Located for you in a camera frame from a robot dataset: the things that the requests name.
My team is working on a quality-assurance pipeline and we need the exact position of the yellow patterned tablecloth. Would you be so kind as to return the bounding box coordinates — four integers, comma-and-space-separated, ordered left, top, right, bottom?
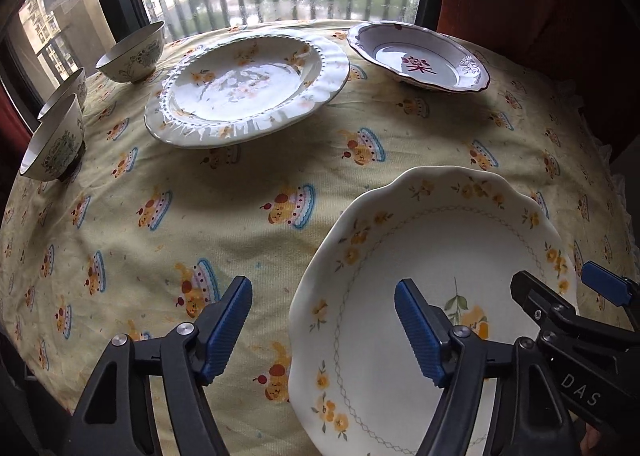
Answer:
1, 47, 636, 455

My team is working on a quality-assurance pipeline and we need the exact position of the red trimmed white plate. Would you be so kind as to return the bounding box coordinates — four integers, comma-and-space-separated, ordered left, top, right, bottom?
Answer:
346, 21, 490, 93

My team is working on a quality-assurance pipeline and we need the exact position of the green patterned bowl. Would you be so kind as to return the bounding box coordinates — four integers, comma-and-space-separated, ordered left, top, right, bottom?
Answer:
37, 67, 88, 122
96, 21, 165, 83
18, 94, 85, 182

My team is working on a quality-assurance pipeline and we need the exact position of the scalloped yellow flower plate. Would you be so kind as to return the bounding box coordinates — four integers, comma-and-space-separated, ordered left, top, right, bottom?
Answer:
288, 167, 577, 455

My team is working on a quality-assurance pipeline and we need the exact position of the beaded rim floral plate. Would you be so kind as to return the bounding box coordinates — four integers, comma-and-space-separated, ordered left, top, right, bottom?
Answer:
143, 30, 350, 149

